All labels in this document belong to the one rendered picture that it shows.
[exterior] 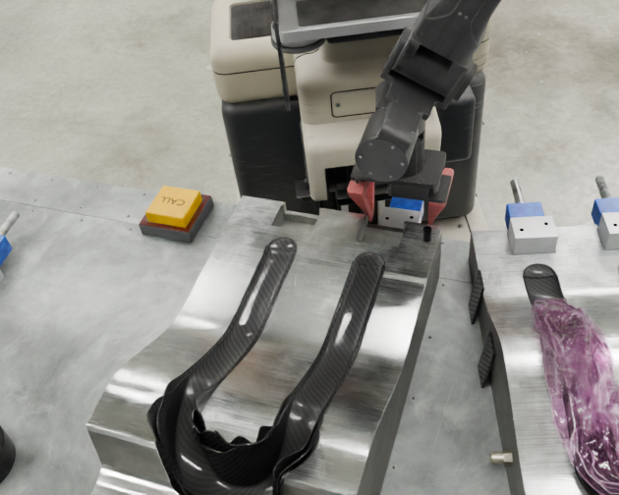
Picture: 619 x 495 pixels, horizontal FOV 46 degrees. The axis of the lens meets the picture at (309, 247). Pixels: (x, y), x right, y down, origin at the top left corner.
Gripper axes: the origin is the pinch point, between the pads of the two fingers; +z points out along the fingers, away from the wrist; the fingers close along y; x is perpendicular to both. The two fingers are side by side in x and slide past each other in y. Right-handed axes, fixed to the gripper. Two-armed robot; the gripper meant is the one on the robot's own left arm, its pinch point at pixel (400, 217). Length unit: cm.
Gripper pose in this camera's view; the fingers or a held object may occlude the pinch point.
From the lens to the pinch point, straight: 95.1
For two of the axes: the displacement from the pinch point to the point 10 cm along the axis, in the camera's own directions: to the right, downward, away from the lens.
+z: 0.9, 7.0, 7.1
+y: 9.5, 1.4, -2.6
